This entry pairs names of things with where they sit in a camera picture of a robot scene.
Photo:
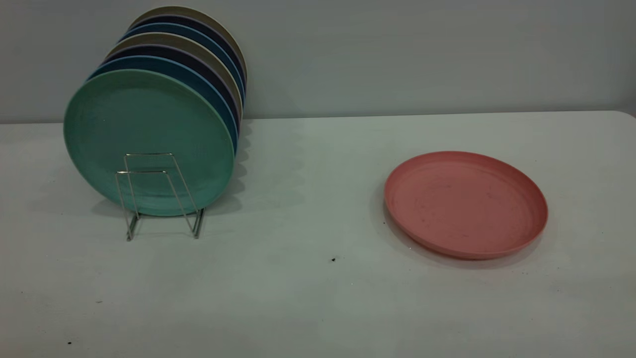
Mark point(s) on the blue round plate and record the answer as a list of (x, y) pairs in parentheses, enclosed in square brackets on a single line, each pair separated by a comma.
[(198, 32), (198, 73)]

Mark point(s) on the beige round plate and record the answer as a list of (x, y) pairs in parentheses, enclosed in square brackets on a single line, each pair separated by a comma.
[(198, 11), (198, 44)]

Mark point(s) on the green round plate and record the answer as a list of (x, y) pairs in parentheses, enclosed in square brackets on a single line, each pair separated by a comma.
[(149, 124)]

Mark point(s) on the pink round plate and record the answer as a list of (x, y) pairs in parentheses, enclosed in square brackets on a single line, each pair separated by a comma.
[(462, 204)]

